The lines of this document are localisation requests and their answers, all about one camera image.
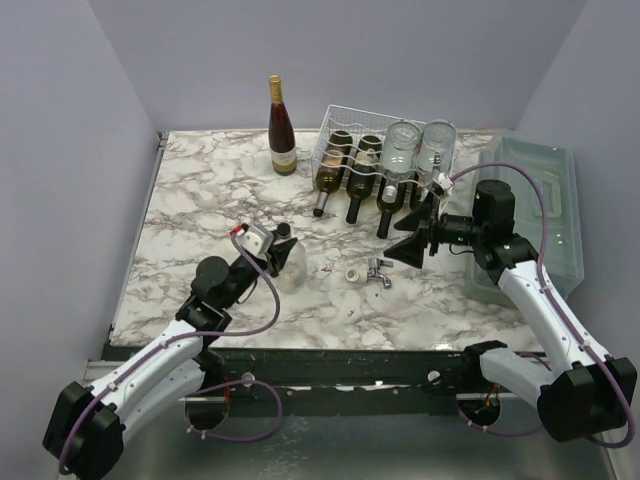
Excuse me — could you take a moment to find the clear plastic storage box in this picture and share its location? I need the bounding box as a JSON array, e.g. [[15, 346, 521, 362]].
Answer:
[[471, 130, 584, 298]]

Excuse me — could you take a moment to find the clear bottle silver stopper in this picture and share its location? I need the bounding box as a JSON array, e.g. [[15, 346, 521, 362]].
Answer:
[[415, 120, 457, 186], [381, 120, 422, 203]]

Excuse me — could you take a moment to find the clear bottle dark cork stopper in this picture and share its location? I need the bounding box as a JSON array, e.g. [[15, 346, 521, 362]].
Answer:
[[276, 238, 307, 294]]

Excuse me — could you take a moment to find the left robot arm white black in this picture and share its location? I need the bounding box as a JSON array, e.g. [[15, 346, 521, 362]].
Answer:
[[43, 224, 299, 479]]

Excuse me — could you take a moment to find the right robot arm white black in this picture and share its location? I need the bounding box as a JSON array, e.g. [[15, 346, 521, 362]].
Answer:
[[384, 180, 637, 442]]

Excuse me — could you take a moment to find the green bottle silver neck rightmost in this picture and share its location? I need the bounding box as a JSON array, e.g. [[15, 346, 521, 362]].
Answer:
[[409, 179, 429, 210]]

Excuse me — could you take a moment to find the dark bottle black neck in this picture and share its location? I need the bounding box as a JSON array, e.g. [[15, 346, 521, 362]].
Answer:
[[376, 178, 406, 239], [345, 135, 382, 224]]

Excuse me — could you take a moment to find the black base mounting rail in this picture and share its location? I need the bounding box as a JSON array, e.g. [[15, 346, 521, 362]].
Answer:
[[182, 348, 494, 421]]

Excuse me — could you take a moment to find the green bottle silver neck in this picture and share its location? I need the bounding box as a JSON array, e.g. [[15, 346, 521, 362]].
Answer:
[[313, 130, 353, 217], [409, 179, 429, 210]]

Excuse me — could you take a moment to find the chrome faucet with white fitting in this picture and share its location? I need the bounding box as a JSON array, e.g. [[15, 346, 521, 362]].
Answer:
[[345, 257, 394, 289]]

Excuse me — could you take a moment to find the white wire wine rack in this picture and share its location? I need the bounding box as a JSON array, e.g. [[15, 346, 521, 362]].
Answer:
[[312, 105, 457, 191]]

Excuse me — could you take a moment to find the red wine bottle gold cap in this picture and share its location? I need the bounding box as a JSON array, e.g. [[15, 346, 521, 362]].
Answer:
[[268, 75, 297, 176]]

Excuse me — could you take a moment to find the green bottle silver neck leftmost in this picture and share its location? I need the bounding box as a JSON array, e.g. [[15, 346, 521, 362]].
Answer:
[[313, 130, 353, 217]]

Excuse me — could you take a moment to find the aluminium extrusion rail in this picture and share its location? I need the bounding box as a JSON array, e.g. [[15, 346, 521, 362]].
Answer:
[[79, 354, 609, 401]]

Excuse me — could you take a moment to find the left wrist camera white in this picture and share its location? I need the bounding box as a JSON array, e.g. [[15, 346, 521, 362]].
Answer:
[[235, 224, 274, 262]]

